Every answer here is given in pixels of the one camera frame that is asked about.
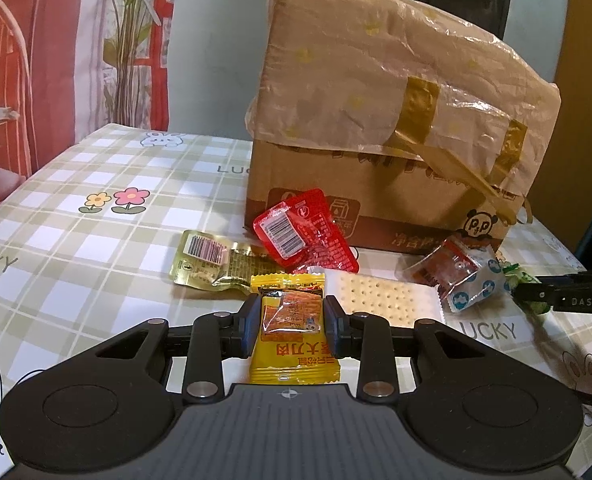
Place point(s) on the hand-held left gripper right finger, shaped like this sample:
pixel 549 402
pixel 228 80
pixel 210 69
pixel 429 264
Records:
pixel 333 327

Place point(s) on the clear dried meat packet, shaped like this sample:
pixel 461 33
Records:
pixel 441 267

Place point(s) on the red translucent packet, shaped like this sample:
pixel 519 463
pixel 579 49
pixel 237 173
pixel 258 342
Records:
pixel 321 240

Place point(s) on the small green packet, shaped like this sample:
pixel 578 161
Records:
pixel 518 277

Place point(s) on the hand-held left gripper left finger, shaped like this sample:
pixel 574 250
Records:
pixel 251 327

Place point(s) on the printed wall poster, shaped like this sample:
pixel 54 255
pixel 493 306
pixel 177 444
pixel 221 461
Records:
pixel 50 60

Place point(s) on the yellow snack packet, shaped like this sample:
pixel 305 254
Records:
pixel 296 355

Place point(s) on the blue and white packet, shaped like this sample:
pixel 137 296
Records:
pixel 476 290

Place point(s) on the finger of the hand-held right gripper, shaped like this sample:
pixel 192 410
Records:
pixel 531 295

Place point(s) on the checked tablecloth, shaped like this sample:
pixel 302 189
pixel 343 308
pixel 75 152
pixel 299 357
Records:
pixel 100 260

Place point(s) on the gold foil packet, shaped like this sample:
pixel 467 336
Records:
pixel 210 270

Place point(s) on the cardboard box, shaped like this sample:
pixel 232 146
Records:
pixel 326 180

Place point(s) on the clear cracker packet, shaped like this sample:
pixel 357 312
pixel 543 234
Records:
pixel 376 295

